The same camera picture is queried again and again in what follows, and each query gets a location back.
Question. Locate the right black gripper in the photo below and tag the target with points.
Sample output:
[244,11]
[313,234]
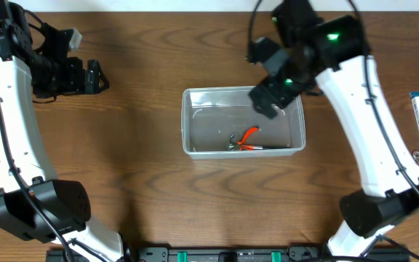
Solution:
[264,103]

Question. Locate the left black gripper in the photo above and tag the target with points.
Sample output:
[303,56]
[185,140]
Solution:
[86,77]

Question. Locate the red-handled cutting pliers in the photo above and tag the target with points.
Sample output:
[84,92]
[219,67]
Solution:
[242,146]

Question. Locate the clear plastic storage container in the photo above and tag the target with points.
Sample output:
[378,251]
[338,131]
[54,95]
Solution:
[210,116]

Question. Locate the small black-handled claw hammer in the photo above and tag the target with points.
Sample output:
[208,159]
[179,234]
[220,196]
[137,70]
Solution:
[231,146]

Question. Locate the silver combination wrench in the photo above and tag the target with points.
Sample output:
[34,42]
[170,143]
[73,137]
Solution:
[415,156]

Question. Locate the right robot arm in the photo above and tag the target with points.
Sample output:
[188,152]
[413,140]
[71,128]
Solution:
[336,57]

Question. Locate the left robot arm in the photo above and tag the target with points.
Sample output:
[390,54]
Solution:
[37,65]

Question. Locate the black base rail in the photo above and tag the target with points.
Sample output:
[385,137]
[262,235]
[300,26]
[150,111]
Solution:
[293,253]

